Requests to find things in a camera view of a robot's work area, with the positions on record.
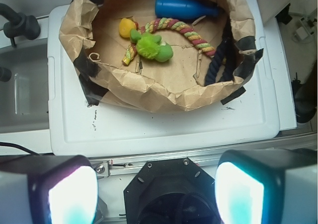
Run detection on white adapter with cables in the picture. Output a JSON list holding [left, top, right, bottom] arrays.
[[291, 12, 318, 43]]

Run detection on white plastic bin lid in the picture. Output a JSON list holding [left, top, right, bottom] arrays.
[[48, 5, 280, 157]]

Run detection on crumpled brown paper bag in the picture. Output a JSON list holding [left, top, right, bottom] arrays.
[[59, 0, 263, 113]]

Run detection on yellow rubber duck toy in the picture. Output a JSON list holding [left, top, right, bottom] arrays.
[[118, 18, 138, 38]]

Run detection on multicolour braided rope toy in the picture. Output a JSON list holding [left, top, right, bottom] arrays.
[[121, 17, 216, 67]]

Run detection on dark navy rope toy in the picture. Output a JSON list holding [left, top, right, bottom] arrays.
[[204, 37, 236, 86]]

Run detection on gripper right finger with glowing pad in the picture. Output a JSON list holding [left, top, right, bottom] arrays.
[[215, 149, 318, 224]]

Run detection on black octagonal mount plate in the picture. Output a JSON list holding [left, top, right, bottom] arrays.
[[124, 158, 221, 224]]

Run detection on blue plastic bottle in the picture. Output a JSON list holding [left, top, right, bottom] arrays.
[[155, 0, 219, 20]]

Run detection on green plush animal toy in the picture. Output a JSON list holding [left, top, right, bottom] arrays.
[[130, 29, 173, 63]]

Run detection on aluminium extrusion rail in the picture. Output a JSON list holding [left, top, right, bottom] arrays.
[[89, 132, 318, 179]]

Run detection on grey clamp knob fixture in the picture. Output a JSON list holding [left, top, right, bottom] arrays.
[[0, 3, 41, 48]]

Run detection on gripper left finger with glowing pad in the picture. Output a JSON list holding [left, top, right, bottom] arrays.
[[0, 155, 98, 224]]

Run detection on black cable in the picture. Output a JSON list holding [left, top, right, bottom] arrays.
[[0, 142, 41, 156]]

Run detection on clear plastic storage bin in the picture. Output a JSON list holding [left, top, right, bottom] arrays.
[[0, 42, 49, 133]]

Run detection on black object at right edge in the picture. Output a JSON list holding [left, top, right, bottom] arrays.
[[292, 72, 318, 124]]

